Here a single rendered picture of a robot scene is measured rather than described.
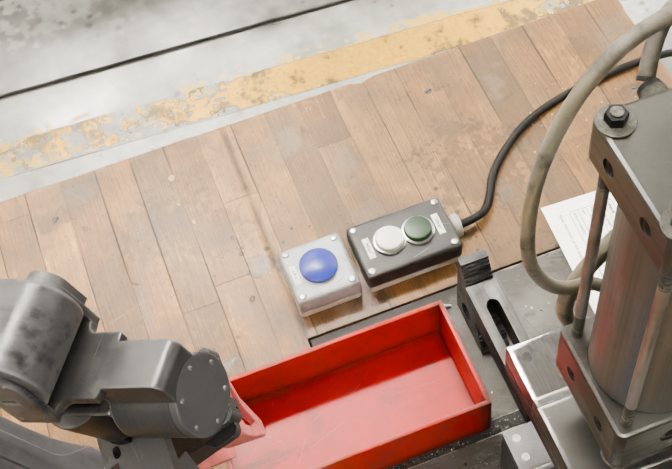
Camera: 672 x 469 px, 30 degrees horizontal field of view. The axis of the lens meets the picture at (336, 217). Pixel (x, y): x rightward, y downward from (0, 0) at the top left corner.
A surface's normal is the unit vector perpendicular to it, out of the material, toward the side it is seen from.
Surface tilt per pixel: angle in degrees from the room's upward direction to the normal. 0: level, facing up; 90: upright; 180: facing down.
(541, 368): 0
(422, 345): 0
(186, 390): 65
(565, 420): 0
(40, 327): 33
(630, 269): 90
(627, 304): 90
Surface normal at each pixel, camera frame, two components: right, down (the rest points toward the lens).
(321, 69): -0.07, -0.54
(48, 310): 0.55, -0.32
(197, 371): 0.84, -0.08
